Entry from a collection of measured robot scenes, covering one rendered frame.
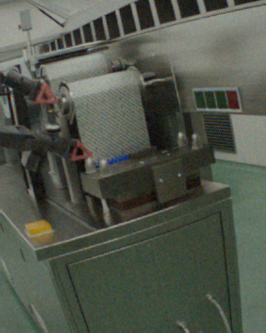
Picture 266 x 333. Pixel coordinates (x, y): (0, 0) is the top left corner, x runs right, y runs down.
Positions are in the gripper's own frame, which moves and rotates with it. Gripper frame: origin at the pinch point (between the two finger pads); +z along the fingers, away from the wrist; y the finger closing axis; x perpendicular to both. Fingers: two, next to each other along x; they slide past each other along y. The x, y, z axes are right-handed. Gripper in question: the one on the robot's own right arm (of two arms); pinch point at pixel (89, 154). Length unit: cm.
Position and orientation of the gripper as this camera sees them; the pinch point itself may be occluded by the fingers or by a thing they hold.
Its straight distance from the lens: 167.1
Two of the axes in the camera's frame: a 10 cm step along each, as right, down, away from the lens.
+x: 2.7, -9.6, 0.4
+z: 8.7, 2.6, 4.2
